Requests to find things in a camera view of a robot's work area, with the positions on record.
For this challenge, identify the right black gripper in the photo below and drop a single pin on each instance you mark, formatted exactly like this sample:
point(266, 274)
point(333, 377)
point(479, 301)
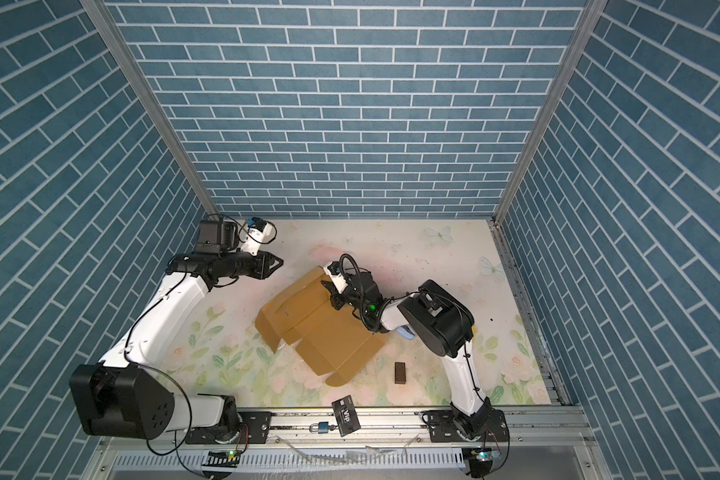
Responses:
point(337, 298)

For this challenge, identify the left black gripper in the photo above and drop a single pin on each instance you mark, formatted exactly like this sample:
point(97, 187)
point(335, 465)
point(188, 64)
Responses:
point(263, 269)

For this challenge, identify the brown cardboard box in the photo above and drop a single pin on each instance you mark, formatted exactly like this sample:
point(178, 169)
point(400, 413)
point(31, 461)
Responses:
point(333, 343)

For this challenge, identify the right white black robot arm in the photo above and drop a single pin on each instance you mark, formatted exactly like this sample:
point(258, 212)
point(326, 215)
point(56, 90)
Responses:
point(439, 320)

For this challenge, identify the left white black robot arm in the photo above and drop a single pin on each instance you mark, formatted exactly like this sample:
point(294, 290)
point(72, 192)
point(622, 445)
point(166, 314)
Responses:
point(122, 395)

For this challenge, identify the light blue stapler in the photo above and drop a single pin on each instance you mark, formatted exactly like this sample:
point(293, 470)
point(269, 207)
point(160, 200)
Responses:
point(405, 332)

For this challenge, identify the small dark brown block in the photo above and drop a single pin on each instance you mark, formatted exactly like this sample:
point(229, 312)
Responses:
point(400, 373)

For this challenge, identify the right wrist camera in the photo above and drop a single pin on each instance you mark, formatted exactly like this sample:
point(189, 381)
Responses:
point(333, 270)

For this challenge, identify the small blue connector on rail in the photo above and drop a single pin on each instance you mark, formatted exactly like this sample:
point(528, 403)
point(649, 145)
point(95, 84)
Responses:
point(321, 427)

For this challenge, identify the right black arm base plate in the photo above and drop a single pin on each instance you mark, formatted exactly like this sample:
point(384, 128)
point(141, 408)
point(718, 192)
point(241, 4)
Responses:
point(448, 426)

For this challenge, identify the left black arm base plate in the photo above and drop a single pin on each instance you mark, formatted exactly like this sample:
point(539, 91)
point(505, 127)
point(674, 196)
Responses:
point(249, 428)

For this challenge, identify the white perforated cable duct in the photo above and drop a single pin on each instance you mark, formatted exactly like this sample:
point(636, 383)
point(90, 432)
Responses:
point(281, 460)

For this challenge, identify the aluminium front rail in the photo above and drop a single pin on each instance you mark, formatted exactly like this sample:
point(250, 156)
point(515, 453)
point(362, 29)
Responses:
point(393, 427)

